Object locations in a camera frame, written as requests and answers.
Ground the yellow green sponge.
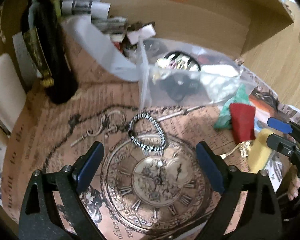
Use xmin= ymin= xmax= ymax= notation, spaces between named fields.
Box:
xmin=247 ymin=128 xmax=273 ymax=173

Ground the white cloth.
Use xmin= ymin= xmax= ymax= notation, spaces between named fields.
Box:
xmin=199 ymin=64 xmax=241 ymax=102

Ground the black and white fabric cap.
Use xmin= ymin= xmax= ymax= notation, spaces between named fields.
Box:
xmin=153 ymin=50 xmax=200 ymax=103

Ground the black white braided hair tie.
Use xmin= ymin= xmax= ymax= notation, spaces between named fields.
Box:
xmin=128 ymin=112 xmax=167 ymax=152

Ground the person's right hand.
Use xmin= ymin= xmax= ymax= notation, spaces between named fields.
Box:
xmin=288 ymin=165 xmax=300 ymax=200

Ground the red cloth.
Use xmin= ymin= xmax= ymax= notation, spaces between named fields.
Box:
xmin=229 ymin=103 xmax=256 ymax=144

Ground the green cloth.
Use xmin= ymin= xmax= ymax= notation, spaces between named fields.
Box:
xmin=213 ymin=84 xmax=251 ymax=131

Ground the vintage clock print mat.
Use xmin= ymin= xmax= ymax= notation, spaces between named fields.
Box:
xmin=1 ymin=35 xmax=283 ymax=240

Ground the clear plastic storage box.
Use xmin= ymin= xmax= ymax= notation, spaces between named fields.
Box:
xmin=136 ymin=38 xmax=256 ymax=109

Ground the small white box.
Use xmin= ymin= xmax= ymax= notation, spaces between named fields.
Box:
xmin=126 ymin=24 xmax=156 ymax=45

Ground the dark wine bottle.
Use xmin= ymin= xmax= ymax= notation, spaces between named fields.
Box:
xmin=20 ymin=0 xmax=78 ymax=105

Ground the stack of magazines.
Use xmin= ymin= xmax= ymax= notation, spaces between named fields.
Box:
xmin=91 ymin=17 xmax=128 ymax=43

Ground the rolled newspaper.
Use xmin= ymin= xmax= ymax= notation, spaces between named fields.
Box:
xmin=53 ymin=0 xmax=110 ymax=19

